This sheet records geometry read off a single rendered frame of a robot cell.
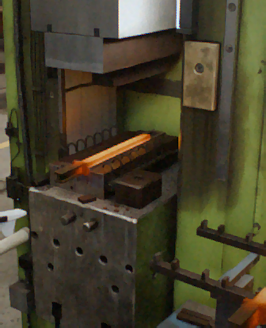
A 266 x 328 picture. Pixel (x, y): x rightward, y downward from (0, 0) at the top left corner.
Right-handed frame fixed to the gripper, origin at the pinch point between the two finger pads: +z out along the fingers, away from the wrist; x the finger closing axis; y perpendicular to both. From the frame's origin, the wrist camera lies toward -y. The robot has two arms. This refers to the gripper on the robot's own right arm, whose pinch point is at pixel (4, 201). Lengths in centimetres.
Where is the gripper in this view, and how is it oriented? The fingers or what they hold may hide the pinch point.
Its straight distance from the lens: 143.6
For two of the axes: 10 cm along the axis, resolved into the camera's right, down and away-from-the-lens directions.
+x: 8.2, 2.0, -5.4
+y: 0.0, 9.4, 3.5
